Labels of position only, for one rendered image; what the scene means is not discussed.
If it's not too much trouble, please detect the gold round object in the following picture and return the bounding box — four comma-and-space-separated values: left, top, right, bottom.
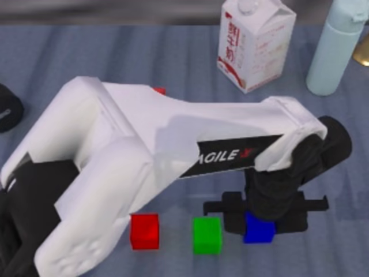
352, 33, 369, 68

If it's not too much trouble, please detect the light blue bottle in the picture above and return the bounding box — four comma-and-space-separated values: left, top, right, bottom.
306, 0, 366, 96

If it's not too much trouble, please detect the red cube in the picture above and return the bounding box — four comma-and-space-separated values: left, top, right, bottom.
130, 213, 160, 250

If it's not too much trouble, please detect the green cube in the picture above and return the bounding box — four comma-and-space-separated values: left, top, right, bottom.
193, 216, 223, 255

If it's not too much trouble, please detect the white and red milk carton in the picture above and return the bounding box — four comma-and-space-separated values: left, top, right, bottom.
216, 0, 298, 94

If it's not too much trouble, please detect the black round object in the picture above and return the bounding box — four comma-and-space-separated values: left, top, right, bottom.
0, 83, 25, 133

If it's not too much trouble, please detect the blue cube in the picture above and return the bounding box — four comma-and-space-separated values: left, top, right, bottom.
243, 212, 276, 244

